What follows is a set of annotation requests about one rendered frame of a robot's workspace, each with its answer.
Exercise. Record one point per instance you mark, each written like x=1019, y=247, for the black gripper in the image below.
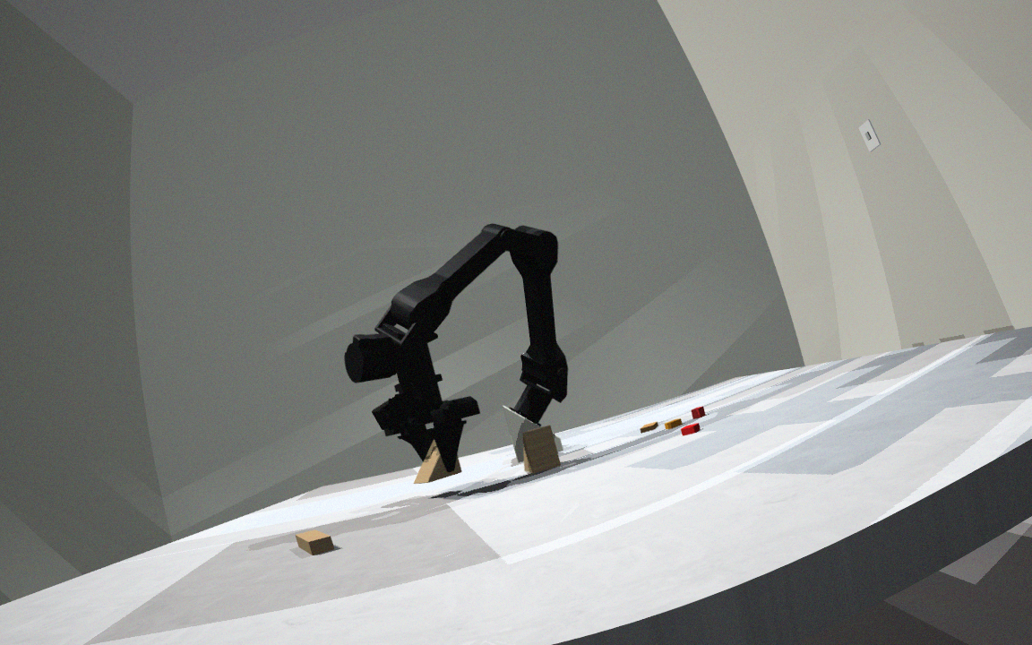
x=446, y=416

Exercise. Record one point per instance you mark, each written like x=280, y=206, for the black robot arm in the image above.
x=423, y=305

